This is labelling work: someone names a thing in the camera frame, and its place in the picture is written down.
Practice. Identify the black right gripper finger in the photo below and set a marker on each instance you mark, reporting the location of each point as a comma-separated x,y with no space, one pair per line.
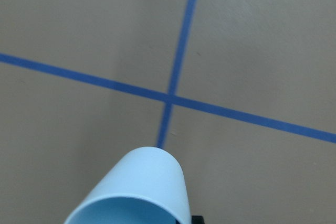
197,219

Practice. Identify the light blue cup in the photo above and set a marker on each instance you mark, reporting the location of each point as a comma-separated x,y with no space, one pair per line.
147,185

